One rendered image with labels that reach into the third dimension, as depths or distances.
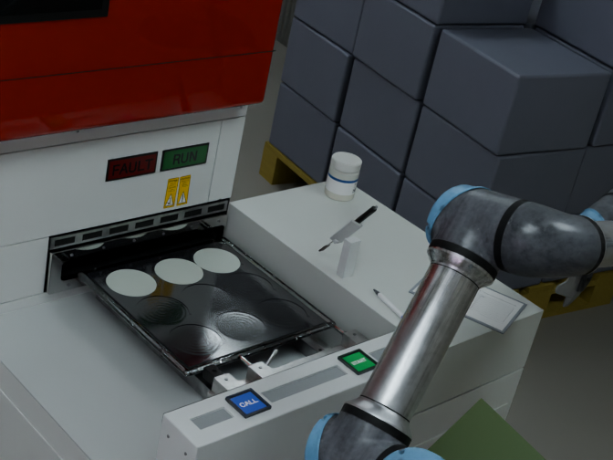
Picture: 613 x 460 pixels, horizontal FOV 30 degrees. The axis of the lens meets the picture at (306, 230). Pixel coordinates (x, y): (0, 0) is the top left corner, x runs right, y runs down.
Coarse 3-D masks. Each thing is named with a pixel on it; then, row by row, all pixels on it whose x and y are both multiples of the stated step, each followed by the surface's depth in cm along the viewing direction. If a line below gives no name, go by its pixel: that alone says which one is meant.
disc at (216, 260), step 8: (208, 248) 242; (216, 248) 242; (200, 256) 238; (208, 256) 239; (216, 256) 239; (224, 256) 240; (232, 256) 241; (200, 264) 235; (208, 264) 236; (216, 264) 237; (224, 264) 237; (232, 264) 238; (216, 272) 234; (224, 272) 234
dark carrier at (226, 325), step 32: (160, 256) 235; (192, 256) 237; (160, 288) 224; (192, 288) 227; (224, 288) 229; (256, 288) 231; (160, 320) 214; (192, 320) 216; (224, 320) 219; (256, 320) 221; (288, 320) 223; (320, 320) 225; (192, 352) 207; (224, 352) 209
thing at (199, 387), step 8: (96, 296) 231; (104, 304) 229; (112, 312) 227; (120, 320) 225; (128, 328) 224; (184, 376) 212; (192, 376) 210; (200, 376) 210; (192, 384) 211; (200, 384) 209; (208, 384) 208; (200, 392) 209
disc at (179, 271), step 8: (160, 264) 232; (168, 264) 233; (176, 264) 233; (184, 264) 234; (192, 264) 235; (160, 272) 229; (168, 272) 230; (176, 272) 231; (184, 272) 231; (192, 272) 232; (200, 272) 232; (168, 280) 227; (176, 280) 228; (184, 280) 228; (192, 280) 229
